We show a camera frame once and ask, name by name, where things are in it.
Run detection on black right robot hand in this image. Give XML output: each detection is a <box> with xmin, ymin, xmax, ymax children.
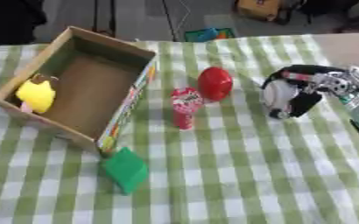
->
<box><xmin>259</xmin><ymin>64</ymin><xmax>348</xmax><ymax>120</ymax></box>

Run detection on colourful box on floor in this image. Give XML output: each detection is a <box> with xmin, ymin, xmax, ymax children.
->
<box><xmin>182</xmin><ymin>27</ymin><xmax>238</xmax><ymax>43</ymax></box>

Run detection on tan cardboard box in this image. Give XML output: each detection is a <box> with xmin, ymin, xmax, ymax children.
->
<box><xmin>0</xmin><ymin>25</ymin><xmax>158</xmax><ymax>155</ymax></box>

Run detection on red round toy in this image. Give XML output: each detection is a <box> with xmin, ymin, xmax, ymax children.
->
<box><xmin>196</xmin><ymin>66</ymin><xmax>235</xmax><ymax>102</ymax></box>

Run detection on red patterned cup toy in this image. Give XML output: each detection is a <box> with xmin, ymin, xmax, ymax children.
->
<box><xmin>168</xmin><ymin>87</ymin><xmax>206</xmax><ymax>130</ymax></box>

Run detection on green square block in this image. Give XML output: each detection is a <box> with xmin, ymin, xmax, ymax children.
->
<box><xmin>100</xmin><ymin>146</ymin><xmax>151</xmax><ymax>196</ymax></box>

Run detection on black tripod legs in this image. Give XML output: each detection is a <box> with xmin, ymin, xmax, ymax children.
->
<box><xmin>88</xmin><ymin>0</ymin><xmax>118</xmax><ymax>38</ymax></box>

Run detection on yellow soft toy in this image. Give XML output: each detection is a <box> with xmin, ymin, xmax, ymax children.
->
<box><xmin>14</xmin><ymin>73</ymin><xmax>60</xmax><ymax>115</ymax></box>

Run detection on person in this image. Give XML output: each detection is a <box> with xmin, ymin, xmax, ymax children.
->
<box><xmin>0</xmin><ymin>0</ymin><xmax>50</xmax><ymax>47</ymax></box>

